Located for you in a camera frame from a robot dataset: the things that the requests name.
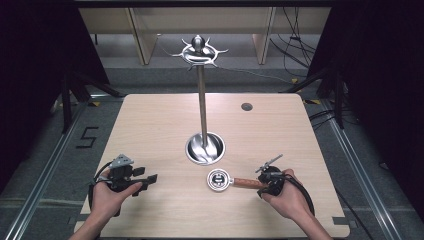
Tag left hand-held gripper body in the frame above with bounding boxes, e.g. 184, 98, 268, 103
107, 153, 150, 194

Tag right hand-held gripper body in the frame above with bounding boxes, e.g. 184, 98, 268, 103
254, 153, 288, 198

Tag round metal utensil wooden handle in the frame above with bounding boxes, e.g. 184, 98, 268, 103
206, 168, 268, 193

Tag person's right hand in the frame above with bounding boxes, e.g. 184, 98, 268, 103
262, 168, 315, 223

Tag person's left hand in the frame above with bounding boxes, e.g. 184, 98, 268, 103
89, 169, 144, 220

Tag black tripod stand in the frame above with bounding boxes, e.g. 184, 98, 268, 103
279, 64, 346, 130
59, 68, 125, 135

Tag metal hook stand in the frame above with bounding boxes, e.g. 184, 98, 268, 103
163, 34, 231, 167

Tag black curtain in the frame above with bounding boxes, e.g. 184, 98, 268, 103
0, 0, 112, 196
305, 0, 424, 221

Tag light wooden desk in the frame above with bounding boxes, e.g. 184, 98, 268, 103
78, 6, 332, 66

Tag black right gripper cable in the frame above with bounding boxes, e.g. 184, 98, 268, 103
282, 173, 316, 217

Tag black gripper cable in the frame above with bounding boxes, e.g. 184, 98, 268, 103
87, 161, 122, 218
282, 173, 316, 217

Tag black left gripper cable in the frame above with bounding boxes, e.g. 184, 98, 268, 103
87, 161, 122, 218

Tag aluminium floor rail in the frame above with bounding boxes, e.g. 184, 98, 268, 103
2, 94, 93, 240
318, 99, 405, 240

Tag black floor cable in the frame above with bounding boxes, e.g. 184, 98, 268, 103
332, 186, 375, 240

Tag black floor cables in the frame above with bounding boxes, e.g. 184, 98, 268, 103
308, 107, 338, 132

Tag white floor cable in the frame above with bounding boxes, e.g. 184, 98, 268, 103
214, 65, 295, 85

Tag bundle of black cables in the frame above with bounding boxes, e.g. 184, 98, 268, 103
269, 6, 318, 70

